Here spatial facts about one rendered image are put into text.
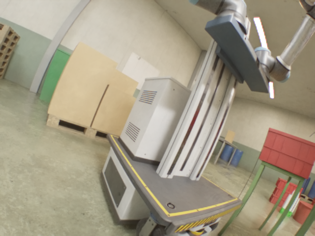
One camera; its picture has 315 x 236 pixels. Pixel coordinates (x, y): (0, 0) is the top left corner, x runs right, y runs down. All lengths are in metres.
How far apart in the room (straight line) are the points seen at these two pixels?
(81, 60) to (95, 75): 0.27
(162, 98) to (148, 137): 0.23
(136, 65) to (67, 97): 2.93
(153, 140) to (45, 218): 0.71
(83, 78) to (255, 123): 8.99
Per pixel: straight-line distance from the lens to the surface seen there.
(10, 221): 0.72
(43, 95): 3.16
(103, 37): 4.07
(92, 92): 1.78
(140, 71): 4.38
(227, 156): 8.37
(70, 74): 1.72
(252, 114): 9.57
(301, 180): 1.06
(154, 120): 0.78
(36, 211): 0.76
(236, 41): 0.76
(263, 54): 1.16
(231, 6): 0.84
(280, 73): 1.22
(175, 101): 0.83
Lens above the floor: 0.59
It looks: 1 degrees up
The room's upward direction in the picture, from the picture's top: 24 degrees clockwise
